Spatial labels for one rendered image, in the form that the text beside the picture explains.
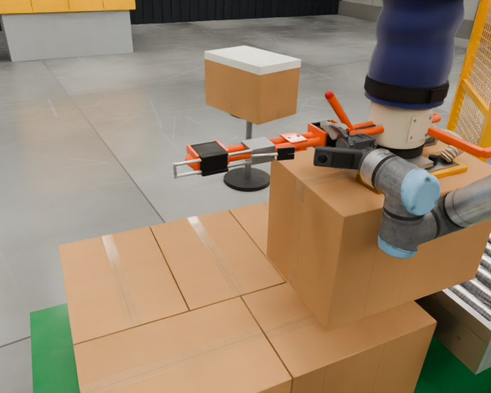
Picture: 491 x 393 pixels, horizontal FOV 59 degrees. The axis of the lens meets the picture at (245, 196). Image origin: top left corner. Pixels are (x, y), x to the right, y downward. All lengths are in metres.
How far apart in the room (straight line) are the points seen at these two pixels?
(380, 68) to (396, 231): 0.46
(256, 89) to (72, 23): 5.62
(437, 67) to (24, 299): 2.28
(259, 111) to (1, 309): 1.95
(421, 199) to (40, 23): 7.62
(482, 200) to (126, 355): 1.12
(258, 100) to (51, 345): 1.91
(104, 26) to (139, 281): 6.93
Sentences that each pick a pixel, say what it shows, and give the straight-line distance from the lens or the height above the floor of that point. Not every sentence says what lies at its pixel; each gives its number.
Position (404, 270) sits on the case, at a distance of 1.39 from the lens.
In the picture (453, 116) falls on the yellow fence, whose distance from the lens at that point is 3.24.
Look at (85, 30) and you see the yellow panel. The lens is 8.33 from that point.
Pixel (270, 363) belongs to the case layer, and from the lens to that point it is 1.48.
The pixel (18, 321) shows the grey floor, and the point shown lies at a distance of 2.58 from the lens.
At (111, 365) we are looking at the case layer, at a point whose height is 0.54.
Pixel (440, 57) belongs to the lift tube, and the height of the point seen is 1.46.
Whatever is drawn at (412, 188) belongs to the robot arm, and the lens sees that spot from 0.95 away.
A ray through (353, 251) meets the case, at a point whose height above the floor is 1.00.
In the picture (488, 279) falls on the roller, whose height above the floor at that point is 0.54.
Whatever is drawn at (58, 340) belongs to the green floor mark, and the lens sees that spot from 2.41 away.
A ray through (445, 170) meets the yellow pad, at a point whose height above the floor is 1.14.
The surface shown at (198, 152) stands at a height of 1.26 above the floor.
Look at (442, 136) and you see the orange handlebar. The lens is 1.32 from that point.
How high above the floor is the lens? 1.68
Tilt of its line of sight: 30 degrees down
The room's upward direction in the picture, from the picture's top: 2 degrees clockwise
